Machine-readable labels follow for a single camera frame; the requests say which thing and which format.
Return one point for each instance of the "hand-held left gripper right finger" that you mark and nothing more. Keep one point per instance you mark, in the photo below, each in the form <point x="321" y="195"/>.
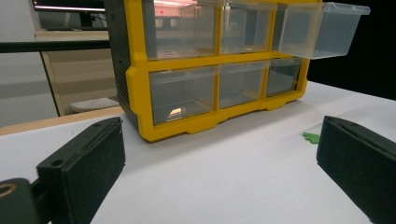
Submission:
<point x="361" y="165"/>

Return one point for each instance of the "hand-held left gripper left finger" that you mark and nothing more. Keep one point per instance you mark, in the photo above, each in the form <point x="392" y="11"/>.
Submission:
<point x="84" y="168"/>

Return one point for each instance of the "small green plastic piece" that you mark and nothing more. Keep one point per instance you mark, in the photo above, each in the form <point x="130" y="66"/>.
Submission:
<point x="312" y="137"/>

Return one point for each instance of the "yellow black organizer cabinet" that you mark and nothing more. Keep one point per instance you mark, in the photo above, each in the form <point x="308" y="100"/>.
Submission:
<point x="140" y="93"/>

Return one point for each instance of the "single clear plastic drawer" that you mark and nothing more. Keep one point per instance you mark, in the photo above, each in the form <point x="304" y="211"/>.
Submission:
<point x="330" y="37"/>

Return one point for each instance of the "white round base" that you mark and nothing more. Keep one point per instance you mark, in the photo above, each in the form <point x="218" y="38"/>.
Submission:
<point x="93" y="105"/>

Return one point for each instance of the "light wooden cabinet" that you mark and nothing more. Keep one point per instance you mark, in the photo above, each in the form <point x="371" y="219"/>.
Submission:
<point x="84" y="74"/>

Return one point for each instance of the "grid of clear drawers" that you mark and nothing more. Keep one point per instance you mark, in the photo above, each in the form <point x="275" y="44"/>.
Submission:
<point x="183" y="93"/>

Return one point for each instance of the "dark monitor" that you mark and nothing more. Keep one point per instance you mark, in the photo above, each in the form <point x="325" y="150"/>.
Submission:
<point x="71" y="15"/>

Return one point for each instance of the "black metal frame bar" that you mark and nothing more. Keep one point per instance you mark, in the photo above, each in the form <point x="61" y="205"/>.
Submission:
<point x="53" y="46"/>

